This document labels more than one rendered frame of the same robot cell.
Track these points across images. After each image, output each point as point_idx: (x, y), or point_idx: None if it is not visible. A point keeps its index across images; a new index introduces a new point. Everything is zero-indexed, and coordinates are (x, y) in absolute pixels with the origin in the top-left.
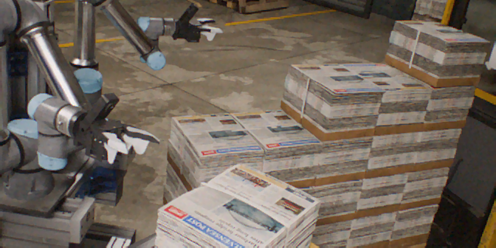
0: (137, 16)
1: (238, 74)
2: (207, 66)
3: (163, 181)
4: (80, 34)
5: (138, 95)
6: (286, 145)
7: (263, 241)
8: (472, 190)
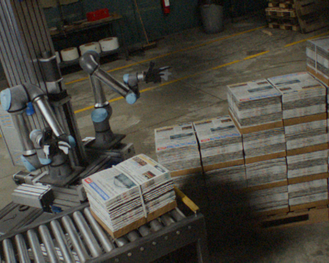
0: (219, 53)
1: None
2: None
3: None
4: (93, 90)
5: (199, 112)
6: (213, 139)
7: (119, 193)
8: None
